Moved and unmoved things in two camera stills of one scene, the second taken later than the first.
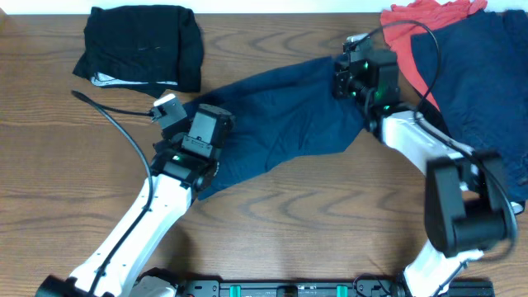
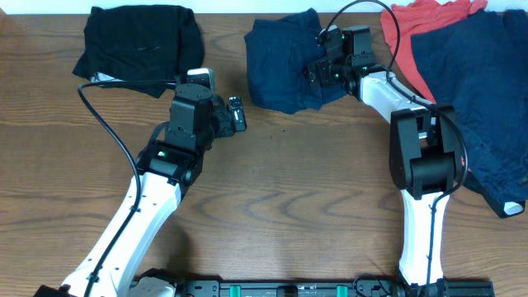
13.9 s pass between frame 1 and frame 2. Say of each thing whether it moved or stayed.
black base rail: stayed
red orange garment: stayed
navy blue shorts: moved
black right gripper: moved
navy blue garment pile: stayed
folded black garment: stayed
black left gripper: moved
